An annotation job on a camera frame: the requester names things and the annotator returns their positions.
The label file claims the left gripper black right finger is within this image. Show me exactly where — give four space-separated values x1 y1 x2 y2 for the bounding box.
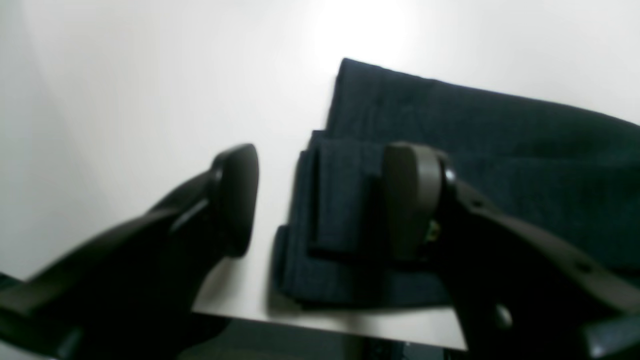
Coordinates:
384 142 640 360

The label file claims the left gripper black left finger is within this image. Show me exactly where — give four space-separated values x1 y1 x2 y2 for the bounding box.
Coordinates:
1 144 259 360

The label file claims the black long-sleeve T-shirt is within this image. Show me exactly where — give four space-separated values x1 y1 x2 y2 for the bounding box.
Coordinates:
272 58 640 309

